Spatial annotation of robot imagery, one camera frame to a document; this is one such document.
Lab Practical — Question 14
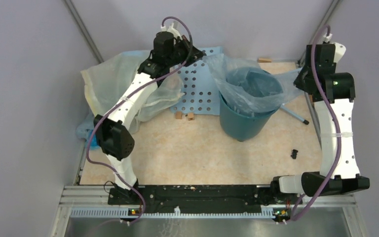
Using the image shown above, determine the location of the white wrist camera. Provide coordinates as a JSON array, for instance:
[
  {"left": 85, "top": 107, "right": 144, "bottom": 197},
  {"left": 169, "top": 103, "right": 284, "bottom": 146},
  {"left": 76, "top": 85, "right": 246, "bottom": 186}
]
[
  {"left": 161, "top": 20, "right": 183, "bottom": 40},
  {"left": 322, "top": 33, "right": 346, "bottom": 63}
]

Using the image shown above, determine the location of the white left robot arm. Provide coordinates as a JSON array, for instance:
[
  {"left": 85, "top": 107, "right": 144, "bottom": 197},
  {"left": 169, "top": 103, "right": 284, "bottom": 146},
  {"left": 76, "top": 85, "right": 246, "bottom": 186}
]
[{"left": 94, "top": 32, "right": 205, "bottom": 204}]

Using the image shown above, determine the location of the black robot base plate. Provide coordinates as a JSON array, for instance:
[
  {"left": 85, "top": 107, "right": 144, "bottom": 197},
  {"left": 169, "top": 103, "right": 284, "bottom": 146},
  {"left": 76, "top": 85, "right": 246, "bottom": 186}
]
[{"left": 108, "top": 185, "right": 298, "bottom": 214}]

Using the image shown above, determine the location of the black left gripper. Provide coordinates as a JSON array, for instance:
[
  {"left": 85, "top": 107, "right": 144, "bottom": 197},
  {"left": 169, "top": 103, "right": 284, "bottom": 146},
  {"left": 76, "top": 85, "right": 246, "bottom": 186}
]
[{"left": 167, "top": 36, "right": 207, "bottom": 68}]

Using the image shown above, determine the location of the light blue cable comb strip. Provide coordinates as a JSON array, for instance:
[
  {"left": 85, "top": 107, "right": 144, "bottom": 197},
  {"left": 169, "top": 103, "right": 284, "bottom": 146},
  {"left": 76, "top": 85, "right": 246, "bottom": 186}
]
[{"left": 70, "top": 207, "right": 275, "bottom": 219}]

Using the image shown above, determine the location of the light blue perforated board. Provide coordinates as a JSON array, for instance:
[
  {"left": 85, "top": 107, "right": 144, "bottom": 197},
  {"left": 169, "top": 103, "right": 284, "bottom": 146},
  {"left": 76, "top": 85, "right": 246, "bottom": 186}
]
[{"left": 170, "top": 57, "right": 220, "bottom": 116}]

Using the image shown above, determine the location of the light blue metal stool frame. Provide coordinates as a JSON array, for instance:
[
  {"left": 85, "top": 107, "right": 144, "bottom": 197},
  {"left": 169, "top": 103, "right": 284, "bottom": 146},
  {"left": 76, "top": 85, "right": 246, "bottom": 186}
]
[{"left": 279, "top": 61, "right": 311, "bottom": 126}]

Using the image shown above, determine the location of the large translucent yellowish bag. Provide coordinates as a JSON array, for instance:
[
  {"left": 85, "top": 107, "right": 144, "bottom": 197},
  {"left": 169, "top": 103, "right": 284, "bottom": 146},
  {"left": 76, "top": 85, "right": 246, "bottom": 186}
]
[{"left": 81, "top": 50, "right": 184, "bottom": 134}]

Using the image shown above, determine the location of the teal plastic trash bin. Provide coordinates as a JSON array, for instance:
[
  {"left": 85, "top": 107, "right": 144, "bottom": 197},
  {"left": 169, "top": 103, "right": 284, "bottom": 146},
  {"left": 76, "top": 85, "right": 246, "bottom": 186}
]
[{"left": 218, "top": 67, "right": 283, "bottom": 142}]

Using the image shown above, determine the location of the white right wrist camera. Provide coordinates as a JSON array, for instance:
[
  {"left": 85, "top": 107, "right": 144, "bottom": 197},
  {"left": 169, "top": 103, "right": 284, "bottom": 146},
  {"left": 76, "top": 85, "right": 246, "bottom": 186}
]
[{"left": 322, "top": 33, "right": 346, "bottom": 63}]

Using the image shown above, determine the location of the wooden block at wall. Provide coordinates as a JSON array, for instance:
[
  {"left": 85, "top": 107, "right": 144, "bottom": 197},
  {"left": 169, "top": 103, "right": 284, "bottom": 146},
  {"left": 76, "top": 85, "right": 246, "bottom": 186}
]
[{"left": 257, "top": 57, "right": 272, "bottom": 63}]

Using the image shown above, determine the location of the small black plastic part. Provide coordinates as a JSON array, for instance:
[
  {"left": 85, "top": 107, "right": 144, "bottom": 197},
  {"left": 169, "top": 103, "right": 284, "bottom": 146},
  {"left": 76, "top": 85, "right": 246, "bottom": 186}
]
[{"left": 291, "top": 149, "right": 299, "bottom": 159}]

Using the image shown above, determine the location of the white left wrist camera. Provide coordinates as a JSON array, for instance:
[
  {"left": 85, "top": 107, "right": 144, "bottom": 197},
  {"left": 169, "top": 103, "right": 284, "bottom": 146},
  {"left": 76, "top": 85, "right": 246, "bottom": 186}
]
[{"left": 161, "top": 20, "right": 183, "bottom": 40}]

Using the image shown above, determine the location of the blue crumpled bag at wall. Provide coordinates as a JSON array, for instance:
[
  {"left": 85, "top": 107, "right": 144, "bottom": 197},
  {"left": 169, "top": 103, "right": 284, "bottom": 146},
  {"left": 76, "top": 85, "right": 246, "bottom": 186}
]
[{"left": 75, "top": 112, "right": 99, "bottom": 150}]

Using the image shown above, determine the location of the wooden block right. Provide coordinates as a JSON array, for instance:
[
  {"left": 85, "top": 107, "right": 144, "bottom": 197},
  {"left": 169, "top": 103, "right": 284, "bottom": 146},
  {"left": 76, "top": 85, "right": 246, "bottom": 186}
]
[{"left": 187, "top": 113, "right": 195, "bottom": 121}]

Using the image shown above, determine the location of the light blue trash bag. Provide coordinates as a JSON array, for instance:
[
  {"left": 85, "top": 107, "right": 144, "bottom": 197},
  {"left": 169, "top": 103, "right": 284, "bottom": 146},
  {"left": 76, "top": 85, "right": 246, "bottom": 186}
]
[{"left": 203, "top": 54, "right": 303, "bottom": 117}]

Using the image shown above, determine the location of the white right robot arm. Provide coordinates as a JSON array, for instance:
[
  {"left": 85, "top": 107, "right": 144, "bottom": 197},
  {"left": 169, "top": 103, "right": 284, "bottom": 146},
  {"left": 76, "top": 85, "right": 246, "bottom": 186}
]
[{"left": 269, "top": 43, "right": 370, "bottom": 203}]

